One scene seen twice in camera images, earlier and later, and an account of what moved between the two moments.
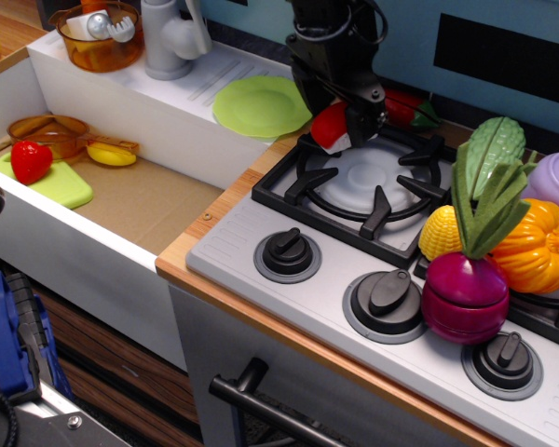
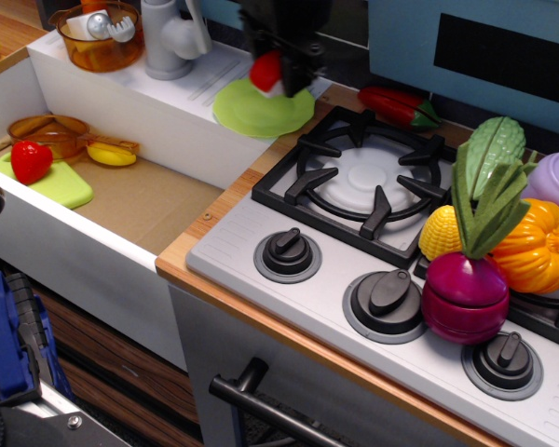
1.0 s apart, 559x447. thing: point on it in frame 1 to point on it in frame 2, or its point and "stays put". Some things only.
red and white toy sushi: [329, 128] to [266, 74]
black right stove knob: [506, 366] stays put
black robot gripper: [332, 51] to [289, 27]
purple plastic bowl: [554, 180] stays put
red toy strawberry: [30, 161] stays put
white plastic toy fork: [124, 33] stays put
